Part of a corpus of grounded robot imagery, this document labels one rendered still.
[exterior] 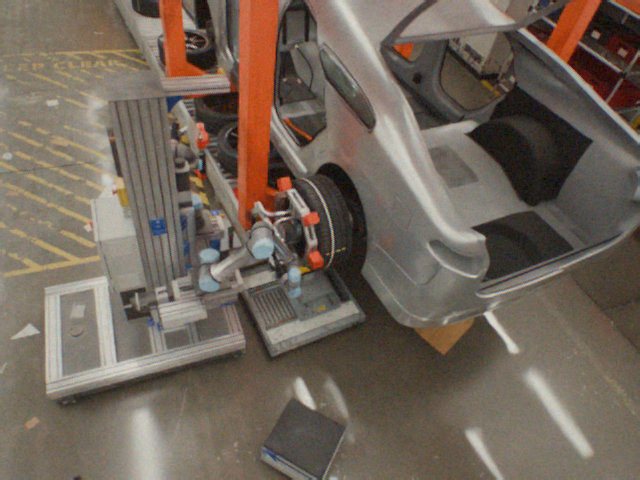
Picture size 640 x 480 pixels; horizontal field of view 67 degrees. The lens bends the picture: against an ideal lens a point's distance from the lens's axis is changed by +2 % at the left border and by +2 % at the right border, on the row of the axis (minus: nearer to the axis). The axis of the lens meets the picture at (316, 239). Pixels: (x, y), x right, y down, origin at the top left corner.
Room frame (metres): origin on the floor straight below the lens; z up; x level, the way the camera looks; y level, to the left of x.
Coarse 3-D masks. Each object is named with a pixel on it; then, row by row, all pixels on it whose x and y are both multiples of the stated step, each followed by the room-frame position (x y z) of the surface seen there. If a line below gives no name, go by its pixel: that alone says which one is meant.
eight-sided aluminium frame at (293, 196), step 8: (280, 192) 2.49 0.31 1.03; (288, 192) 2.41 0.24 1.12; (296, 192) 2.42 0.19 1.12; (280, 200) 2.57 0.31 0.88; (296, 200) 2.36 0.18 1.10; (280, 208) 2.56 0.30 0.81; (296, 208) 2.29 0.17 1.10; (304, 208) 2.28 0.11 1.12; (280, 216) 2.54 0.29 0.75; (304, 232) 2.18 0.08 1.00; (312, 232) 2.18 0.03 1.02; (312, 240) 2.14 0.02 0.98; (312, 248) 2.15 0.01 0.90; (304, 256) 2.13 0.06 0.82; (304, 264) 2.12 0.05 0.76
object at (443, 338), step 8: (464, 320) 2.47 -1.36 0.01; (472, 320) 2.48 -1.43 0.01; (416, 328) 2.29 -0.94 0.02; (432, 328) 2.33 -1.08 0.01; (440, 328) 2.34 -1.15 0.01; (448, 328) 2.36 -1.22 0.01; (456, 328) 2.37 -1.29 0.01; (464, 328) 2.39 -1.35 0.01; (424, 336) 2.23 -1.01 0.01; (432, 336) 2.25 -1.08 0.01; (440, 336) 2.26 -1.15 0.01; (448, 336) 2.28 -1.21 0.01; (456, 336) 2.29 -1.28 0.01; (432, 344) 2.17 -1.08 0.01; (440, 344) 2.19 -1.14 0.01; (448, 344) 2.20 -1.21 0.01
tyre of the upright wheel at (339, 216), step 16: (320, 176) 2.60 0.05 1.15; (304, 192) 2.39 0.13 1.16; (320, 192) 2.40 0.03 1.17; (336, 192) 2.44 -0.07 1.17; (320, 208) 2.28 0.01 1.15; (336, 208) 2.32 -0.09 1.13; (320, 224) 2.20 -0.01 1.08; (336, 224) 2.24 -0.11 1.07; (320, 240) 2.16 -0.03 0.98; (336, 240) 2.19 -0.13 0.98; (336, 256) 2.17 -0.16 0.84
